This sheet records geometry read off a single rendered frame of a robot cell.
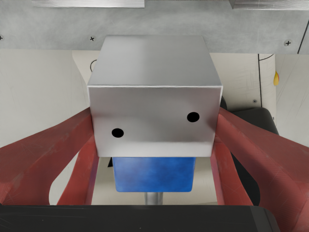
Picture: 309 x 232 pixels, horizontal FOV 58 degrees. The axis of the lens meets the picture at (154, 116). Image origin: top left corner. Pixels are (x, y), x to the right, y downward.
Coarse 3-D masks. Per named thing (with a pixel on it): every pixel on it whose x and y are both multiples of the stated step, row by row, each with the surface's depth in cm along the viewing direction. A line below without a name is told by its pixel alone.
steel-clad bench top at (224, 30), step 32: (0, 0) 24; (160, 0) 23; (0, 32) 26; (32, 32) 26; (64, 32) 26; (96, 32) 25; (128, 32) 25; (160, 32) 25; (192, 32) 25; (224, 32) 25; (256, 32) 25; (288, 32) 24
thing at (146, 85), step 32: (96, 64) 11; (128, 64) 11; (160, 64) 11; (192, 64) 12; (96, 96) 10; (128, 96) 10; (160, 96) 10; (192, 96) 10; (96, 128) 11; (128, 128) 11; (160, 128) 11; (192, 128) 11; (128, 160) 14; (160, 160) 14; (192, 160) 14; (160, 192) 17
